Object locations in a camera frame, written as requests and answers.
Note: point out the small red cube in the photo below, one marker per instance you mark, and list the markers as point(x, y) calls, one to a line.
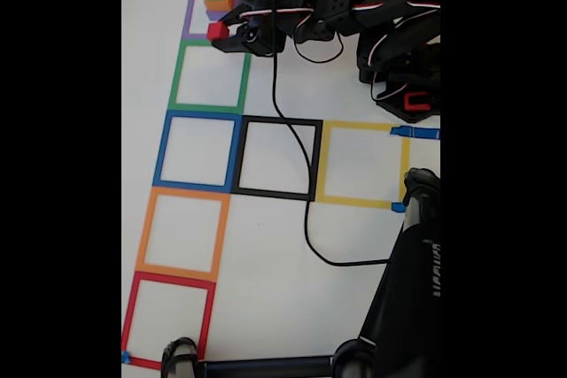
point(217, 32)

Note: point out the orange cube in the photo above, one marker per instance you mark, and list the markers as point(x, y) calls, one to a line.
point(217, 4)

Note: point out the large purple cube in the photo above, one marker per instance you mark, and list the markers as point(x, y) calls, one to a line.
point(215, 15)

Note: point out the red base clamp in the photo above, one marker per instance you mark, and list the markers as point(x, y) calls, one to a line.
point(406, 101)

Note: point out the purple square frame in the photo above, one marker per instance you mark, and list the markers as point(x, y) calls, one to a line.
point(189, 10)

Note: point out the green square frame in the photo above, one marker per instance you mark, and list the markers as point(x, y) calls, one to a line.
point(175, 81)

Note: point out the black square frame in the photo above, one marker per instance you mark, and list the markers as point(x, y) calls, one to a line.
point(316, 156)

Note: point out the blue square frame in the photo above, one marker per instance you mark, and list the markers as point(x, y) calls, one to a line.
point(160, 156)

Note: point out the yellow square frame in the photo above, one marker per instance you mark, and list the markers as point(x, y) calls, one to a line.
point(323, 165)

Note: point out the orange square frame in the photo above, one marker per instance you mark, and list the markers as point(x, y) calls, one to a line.
point(144, 236)

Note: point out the black camera tripod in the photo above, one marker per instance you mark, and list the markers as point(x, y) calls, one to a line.
point(407, 289)

